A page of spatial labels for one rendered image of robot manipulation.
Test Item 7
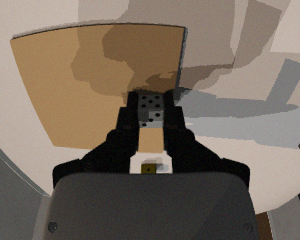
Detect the tan mat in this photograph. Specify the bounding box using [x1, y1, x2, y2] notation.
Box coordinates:
[9, 23, 184, 150]

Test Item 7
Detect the yellow die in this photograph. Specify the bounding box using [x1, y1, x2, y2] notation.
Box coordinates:
[141, 164, 156, 173]

